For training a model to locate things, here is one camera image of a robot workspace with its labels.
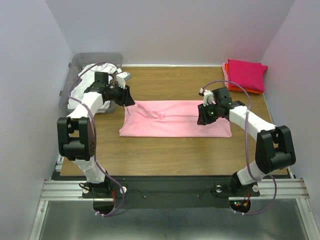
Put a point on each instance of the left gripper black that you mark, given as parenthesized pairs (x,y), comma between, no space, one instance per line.
(126,99)

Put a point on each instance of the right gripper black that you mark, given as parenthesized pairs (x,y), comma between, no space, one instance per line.
(202,118)

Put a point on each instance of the light pink t-shirt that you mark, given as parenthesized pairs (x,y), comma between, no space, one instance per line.
(170,119)

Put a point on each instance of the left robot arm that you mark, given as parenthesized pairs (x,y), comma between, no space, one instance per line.
(77,136)

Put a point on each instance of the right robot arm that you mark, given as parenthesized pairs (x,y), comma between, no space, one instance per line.
(274,148)

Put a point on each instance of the orange folded t-shirt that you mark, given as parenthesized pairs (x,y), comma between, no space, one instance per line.
(234,88)

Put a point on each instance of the white t-shirt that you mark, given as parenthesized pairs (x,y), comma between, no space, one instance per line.
(87,77)

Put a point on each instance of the pale pink folded t-shirt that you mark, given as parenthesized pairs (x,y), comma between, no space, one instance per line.
(225,74)

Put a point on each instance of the magenta folded t-shirt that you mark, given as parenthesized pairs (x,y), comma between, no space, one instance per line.
(248,75)

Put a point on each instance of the clear plastic bin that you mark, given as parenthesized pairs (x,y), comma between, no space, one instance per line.
(77,64)

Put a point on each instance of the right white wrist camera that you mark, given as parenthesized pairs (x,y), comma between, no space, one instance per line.
(207,96)

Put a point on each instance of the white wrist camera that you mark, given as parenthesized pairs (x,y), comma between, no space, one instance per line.
(207,96)
(122,78)

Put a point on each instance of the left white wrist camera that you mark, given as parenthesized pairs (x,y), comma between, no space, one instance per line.
(122,78)

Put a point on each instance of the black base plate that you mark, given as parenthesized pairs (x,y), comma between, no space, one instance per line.
(156,192)

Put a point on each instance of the aluminium frame rail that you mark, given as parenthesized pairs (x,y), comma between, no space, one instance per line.
(55,188)

